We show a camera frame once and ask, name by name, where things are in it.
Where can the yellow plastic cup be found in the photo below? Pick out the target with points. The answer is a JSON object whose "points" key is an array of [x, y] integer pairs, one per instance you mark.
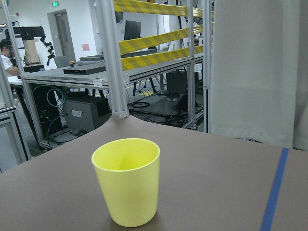
{"points": [[128, 174]]}

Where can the metal workbench table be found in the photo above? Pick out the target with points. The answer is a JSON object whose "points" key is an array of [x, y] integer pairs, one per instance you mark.
{"points": [[56, 77]]}

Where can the grey control cabinet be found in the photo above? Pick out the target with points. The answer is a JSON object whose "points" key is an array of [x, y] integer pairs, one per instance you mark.
{"points": [[87, 113]]}

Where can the flat black box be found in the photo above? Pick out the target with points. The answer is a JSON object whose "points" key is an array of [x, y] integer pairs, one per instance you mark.
{"points": [[85, 69]]}

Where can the black computer monitor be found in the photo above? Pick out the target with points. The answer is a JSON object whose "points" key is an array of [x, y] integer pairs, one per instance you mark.
{"points": [[132, 30]]}

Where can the white curtain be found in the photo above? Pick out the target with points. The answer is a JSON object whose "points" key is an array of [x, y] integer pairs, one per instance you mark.
{"points": [[259, 77]]}

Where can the blue tape strip on table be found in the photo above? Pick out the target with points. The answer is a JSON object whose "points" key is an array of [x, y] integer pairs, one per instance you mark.
{"points": [[270, 209]]}

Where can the person in white shirt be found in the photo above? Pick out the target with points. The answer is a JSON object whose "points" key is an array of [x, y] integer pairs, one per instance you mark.
{"points": [[7, 54]]}

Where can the aluminium frame post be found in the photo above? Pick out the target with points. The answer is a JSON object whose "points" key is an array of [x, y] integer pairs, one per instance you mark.
{"points": [[106, 23]]}

